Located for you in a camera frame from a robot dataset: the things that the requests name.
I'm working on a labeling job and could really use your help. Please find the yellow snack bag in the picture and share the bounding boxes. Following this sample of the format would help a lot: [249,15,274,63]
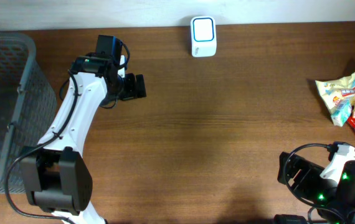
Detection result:
[315,72,355,114]

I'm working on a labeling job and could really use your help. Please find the grey plastic basket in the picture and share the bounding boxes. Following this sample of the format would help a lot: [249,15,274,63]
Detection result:
[0,33,57,194]

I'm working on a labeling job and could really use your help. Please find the green tissue pack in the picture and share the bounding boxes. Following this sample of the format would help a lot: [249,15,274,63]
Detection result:
[331,100,352,127]

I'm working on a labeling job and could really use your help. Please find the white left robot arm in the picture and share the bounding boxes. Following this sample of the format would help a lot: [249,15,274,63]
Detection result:
[4,35,146,223]

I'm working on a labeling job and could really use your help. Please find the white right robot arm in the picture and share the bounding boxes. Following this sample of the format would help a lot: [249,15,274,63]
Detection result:
[278,152,355,223]

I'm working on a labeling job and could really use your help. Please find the white barcode scanner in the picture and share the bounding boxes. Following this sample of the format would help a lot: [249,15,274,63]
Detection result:
[190,16,217,57]

